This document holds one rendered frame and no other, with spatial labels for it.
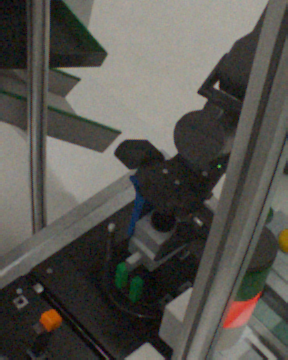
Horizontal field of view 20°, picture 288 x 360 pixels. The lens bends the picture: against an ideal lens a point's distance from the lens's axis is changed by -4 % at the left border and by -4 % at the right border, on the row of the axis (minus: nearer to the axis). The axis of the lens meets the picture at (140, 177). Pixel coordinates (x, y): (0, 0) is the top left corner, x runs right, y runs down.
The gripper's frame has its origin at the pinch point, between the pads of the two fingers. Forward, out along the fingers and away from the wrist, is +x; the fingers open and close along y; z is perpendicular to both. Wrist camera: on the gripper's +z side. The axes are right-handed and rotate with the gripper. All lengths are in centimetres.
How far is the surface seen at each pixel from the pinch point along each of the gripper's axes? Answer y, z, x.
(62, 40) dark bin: -26.4, 0.8, -10.2
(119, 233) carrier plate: -8.8, -11.3, 9.9
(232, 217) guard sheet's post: 18.3, 34.3, -19.8
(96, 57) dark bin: -20.4, 0.3, -11.3
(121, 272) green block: -1.1, -1.7, 9.0
